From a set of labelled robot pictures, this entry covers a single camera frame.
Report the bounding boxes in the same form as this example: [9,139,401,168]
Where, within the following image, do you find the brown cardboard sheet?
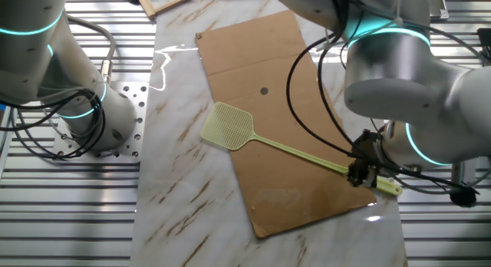
[195,9,377,240]

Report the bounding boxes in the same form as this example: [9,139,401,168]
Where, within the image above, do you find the black device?
[476,28,491,64]

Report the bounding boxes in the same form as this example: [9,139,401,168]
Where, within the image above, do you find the yellow-green plastic flyswatter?
[200,101,404,197]

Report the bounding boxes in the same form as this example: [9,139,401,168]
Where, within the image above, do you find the white marble board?
[129,0,408,267]

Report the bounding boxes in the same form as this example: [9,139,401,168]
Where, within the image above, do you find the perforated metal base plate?
[51,81,150,164]

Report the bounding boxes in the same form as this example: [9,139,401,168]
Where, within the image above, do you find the black looped robot cables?
[0,88,107,160]

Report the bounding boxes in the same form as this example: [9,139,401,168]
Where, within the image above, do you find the small wooden window frame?
[133,0,194,18]

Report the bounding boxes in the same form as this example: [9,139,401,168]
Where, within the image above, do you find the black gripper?
[347,129,385,190]

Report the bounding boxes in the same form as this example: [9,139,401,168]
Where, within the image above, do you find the grey metal plate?
[429,0,450,21]

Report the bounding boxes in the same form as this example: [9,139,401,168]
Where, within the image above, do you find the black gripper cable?
[285,31,360,159]

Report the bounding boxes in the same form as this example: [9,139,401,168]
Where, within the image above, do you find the black cable with coil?
[317,38,479,208]

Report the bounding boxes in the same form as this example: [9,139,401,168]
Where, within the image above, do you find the thick grey hose cable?
[64,14,118,86]

